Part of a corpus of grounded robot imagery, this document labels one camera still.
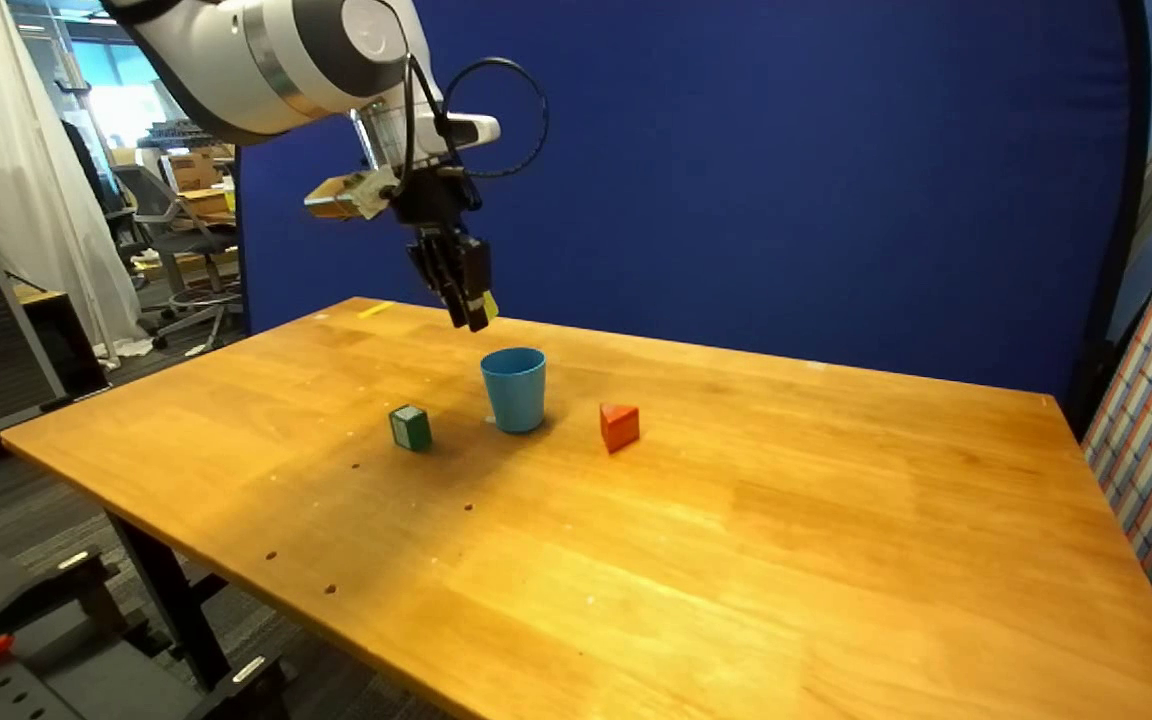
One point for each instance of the red wooden block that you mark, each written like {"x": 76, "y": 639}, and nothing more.
{"x": 618, "y": 427}

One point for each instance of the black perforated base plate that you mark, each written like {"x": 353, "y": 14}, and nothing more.
{"x": 59, "y": 666}

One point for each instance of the yellow wooden block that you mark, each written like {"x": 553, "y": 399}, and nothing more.
{"x": 479, "y": 316}

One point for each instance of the white curtain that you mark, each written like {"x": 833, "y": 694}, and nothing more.
{"x": 28, "y": 162}

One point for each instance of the black table leg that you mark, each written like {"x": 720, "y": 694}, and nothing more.
{"x": 176, "y": 603}

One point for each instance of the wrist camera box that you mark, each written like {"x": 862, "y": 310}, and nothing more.
{"x": 349, "y": 192}

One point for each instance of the blue plastic cup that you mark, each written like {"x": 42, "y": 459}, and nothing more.
{"x": 513, "y": 390}

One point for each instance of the green wooden block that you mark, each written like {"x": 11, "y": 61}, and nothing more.
{"x": 408, "y": 428}

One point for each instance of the blue fabric backdrop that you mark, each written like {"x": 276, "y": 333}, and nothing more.
{"x": 788, "y": 172}

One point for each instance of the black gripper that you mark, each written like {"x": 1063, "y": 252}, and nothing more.
{"x": 436, "y": 203}

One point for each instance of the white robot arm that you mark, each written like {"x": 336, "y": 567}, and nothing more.
{"x": 269, "y": 61}

